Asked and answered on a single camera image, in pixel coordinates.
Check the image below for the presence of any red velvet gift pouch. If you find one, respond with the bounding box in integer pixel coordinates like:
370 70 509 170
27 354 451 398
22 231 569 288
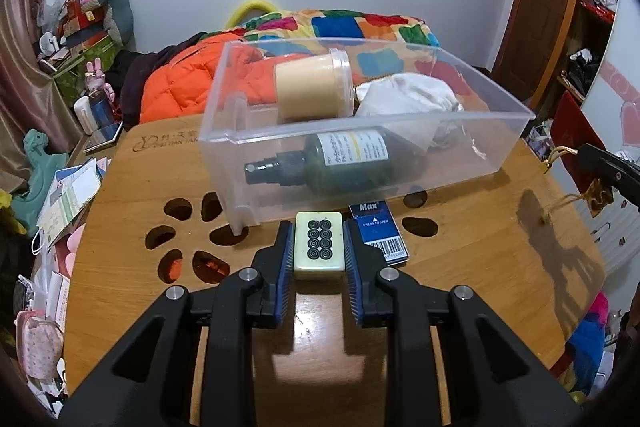
544 92 614 217

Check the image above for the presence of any white drawstring cloth bag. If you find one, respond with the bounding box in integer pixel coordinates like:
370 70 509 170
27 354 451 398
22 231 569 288
355 72 464 150

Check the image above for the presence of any blue Max staples box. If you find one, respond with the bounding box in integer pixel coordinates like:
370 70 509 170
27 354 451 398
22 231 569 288
349 200 409 265

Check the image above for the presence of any mahjong tile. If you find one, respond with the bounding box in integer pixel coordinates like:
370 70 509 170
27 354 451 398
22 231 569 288
293 211 345 281

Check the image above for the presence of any green spray bottle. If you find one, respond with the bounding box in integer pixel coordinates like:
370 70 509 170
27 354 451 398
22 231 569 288
244 128 427 196

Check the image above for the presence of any cream plastic jar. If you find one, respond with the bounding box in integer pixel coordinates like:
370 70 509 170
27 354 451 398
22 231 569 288
273 49 355 122

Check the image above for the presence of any brown wooden door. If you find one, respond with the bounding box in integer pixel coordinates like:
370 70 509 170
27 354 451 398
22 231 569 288
491 0 577 110

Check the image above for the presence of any wooden shelf unit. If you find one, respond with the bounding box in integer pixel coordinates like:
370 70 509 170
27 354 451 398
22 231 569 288
528 0 618 118

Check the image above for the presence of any stack of papers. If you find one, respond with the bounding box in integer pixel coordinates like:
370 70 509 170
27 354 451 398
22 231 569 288
37 158 111 248

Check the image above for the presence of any teal dinosaur plush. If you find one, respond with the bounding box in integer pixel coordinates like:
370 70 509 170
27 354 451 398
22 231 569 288
11 129 68 236

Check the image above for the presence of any tablet on side table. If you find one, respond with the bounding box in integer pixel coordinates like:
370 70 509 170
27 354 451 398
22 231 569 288
82 121 122 154

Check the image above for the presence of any colourful patchwork blanket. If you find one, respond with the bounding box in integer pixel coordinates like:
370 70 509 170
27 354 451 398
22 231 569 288
226 10 439 78

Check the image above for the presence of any clear plastic storage bin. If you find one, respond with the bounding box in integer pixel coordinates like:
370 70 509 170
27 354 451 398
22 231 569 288
198 42 533 232

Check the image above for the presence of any pink curtain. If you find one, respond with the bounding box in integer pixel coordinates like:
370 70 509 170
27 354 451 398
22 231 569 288
1 0 81 193

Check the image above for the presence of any pink rabbit figure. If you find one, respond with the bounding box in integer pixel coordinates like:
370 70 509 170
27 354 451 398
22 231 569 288
85 57 115 103

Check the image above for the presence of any dark purple garment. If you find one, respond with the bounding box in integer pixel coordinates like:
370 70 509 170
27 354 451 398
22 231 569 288
106 32 205 130

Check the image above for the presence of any orange puffer jacket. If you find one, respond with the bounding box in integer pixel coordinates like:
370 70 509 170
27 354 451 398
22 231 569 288
140 32 303 124

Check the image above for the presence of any yellow curved headboard pillow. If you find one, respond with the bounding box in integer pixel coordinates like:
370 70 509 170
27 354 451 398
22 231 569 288
226 0 279 29

